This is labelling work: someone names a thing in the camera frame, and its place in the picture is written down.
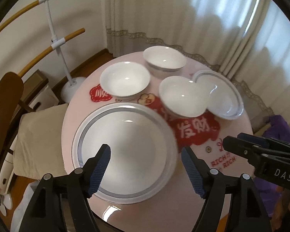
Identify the white cabinet with wooden top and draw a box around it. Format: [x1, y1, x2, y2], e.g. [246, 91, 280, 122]
[19, 70, 61, 113]

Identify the white stand with wooden bars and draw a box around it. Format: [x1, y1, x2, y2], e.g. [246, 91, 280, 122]
[0, 0, 87, 103]

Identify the white bowl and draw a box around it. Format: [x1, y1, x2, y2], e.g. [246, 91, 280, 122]
[100, 61, 151, 102]
[159, 76, 212, 119]
[143, 46, 186, 78]

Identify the wooden chair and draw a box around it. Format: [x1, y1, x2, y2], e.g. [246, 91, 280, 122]
[0, 72, 25, 160]

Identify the round printed table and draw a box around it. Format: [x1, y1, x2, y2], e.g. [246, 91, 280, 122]
[61, 51, 253, 225]

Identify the beige cushion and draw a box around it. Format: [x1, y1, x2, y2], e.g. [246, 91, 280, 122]
[13, 103, 70, 178]

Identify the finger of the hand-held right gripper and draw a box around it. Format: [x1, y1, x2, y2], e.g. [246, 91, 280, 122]
[222, 136, 269, 165]
[237, 132, 290, 154]

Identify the white curtain with lace trim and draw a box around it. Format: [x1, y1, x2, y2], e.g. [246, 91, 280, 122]
[105, 0, 290, 131]

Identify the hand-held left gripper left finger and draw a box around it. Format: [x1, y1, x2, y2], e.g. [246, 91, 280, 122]
[22, 144, 112, 232]

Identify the white appliance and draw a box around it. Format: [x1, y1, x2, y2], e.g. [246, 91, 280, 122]
[0, 138, 17, 215]

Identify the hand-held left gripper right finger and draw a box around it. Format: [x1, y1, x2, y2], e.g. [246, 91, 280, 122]
[181, 146, 276, 232]

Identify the purple cloth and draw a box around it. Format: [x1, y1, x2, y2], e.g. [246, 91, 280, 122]
[252, 115, 290, 223]

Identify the large white plate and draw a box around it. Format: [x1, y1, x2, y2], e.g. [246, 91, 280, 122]
[71, 102, 178, 203]

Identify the small white deep plate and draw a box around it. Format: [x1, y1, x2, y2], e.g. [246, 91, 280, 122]
[192, 70, 244, 121]

